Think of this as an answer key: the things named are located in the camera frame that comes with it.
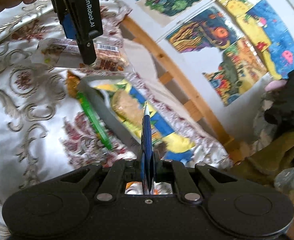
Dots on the gold foil snack packet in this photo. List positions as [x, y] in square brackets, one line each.
[72, 82]

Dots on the green sausage stick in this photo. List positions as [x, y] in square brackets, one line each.
[90, 113]

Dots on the pile of dark clothes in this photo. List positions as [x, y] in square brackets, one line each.
[274, 125]

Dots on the wooden bed frame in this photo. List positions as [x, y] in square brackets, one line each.
[195, 105]

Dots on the peanut bar clear pack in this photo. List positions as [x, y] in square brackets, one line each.
[97, 56]

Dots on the seaweed and planet drawing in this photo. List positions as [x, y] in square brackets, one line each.
[209, 28]

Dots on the yellow sea creature drawing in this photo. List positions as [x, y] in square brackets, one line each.
[239, 5]

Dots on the pink jellyfish drawing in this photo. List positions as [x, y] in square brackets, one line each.
[282, 54]

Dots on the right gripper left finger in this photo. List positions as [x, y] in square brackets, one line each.
[111, 182]

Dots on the blue white snack packet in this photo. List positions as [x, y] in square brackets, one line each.
[147, 169]

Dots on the silver tray with drawing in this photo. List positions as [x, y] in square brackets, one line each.
[99, 91]

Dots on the floral satin bedspread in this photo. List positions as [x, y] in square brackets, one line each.
[43, 131]

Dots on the cream pillow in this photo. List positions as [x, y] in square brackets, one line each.
[144, 66]

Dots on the landscape hill drawing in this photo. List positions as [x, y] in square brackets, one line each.
[240, 69]

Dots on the rice cracker clear pack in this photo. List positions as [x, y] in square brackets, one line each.
[127, 107]

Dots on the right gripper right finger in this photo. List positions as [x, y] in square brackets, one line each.
[184, 189]

